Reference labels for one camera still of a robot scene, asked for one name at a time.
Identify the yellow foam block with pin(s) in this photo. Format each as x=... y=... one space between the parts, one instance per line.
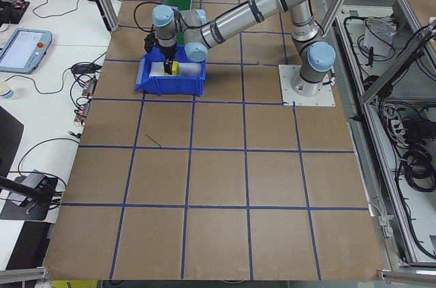
x=175 y=68

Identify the purple foam block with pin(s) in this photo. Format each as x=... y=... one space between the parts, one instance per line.
x=172 y=8

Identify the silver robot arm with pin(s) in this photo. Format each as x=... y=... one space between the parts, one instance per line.
x=238 y=19

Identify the blue plastic bin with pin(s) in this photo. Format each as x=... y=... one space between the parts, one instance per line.
x=170 y=87

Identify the black power brick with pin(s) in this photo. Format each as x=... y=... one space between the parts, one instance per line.
x=85 y=68

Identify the blue grey teach pendant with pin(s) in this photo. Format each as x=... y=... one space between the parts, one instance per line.
x=24 y=49

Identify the white paper cup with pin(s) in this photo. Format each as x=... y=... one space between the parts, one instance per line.
x=6 y=92

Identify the black monitor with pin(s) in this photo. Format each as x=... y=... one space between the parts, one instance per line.
x=8 y=141

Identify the black handheld tool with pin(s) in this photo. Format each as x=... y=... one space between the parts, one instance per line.
x=370 y=56

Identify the white crumpled bag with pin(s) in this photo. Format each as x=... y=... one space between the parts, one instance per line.
x=378 y=34

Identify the aluminium profile bar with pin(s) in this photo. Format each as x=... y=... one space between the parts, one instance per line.
x=24 y=272
x=408 y=275

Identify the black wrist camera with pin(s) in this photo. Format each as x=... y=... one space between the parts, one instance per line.
x=148 y=43

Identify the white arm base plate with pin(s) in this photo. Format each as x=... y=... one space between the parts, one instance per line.
x=320 y=97

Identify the black camera stand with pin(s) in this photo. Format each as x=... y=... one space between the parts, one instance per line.
x=29 y=196

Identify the V-shaped aluminium frame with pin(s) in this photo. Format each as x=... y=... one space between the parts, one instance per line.
x=398 y=63

